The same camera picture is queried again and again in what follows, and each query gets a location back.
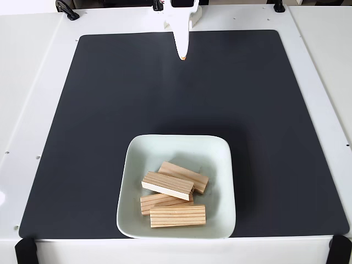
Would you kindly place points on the grooved wooden block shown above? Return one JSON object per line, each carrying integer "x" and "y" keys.
{"x": 167, "y": 183}
{"x": 149, "y": 203}
{"x": 192, "y": 177}

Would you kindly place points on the wooden block printed three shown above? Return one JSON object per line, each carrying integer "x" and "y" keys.
{"x": 178, "y": 216}

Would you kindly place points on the pale green square plate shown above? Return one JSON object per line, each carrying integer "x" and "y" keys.
{"x": 143, "y": 154}

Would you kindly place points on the black table clamp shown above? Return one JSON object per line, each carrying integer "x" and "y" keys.
{"x": 67, "y": 10}
{"x": 26, "y": 251}
{"x": 279, "y": 6}
{"x": 341, "y": 250}

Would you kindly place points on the black rubber mat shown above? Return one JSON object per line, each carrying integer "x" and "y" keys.
{"x": 82, "y": 137}

